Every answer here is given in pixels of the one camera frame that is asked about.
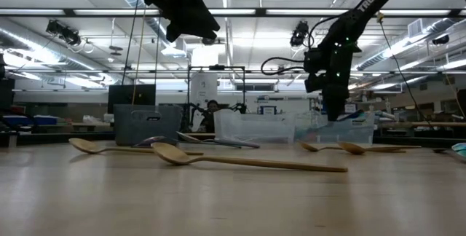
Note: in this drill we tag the person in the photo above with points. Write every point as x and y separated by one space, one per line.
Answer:
212 106

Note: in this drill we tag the black ceiling-mounted camera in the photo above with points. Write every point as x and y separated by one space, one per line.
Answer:
300 34
63 32
208 41

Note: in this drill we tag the wooden bench top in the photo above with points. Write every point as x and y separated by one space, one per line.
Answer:
437 124

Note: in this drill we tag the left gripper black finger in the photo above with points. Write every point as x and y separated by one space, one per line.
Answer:
204 24
178 26

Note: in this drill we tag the black monitor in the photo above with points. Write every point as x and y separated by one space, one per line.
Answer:
123 95

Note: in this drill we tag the clear plastic bin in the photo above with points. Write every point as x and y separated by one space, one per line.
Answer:
360 134

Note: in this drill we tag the grey translucent plastic bin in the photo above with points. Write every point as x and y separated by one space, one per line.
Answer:
145 134

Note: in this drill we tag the frosted white plastic bin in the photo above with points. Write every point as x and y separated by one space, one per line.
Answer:
255 128

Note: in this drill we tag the blue storage bins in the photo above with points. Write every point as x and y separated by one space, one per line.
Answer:
25 120

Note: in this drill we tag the overhead light bar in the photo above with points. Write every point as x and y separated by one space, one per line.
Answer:
73 11

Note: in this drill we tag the black aluminium table frame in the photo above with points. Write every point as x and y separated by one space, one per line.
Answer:
22 139

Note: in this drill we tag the background black robot arms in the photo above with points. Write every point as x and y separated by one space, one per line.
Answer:
240 108

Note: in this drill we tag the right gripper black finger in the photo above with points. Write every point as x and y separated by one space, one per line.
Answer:
341 108
329 108

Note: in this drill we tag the wooden spoon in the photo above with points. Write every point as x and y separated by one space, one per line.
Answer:
85 145
351 148
174 154
307 146

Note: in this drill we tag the dark cabinet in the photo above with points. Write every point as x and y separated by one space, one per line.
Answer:
6 94

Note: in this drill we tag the black tubular stand frame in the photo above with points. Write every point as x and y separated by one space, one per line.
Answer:
216 67

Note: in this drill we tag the small white label sign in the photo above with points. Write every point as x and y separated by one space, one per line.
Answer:
268 110

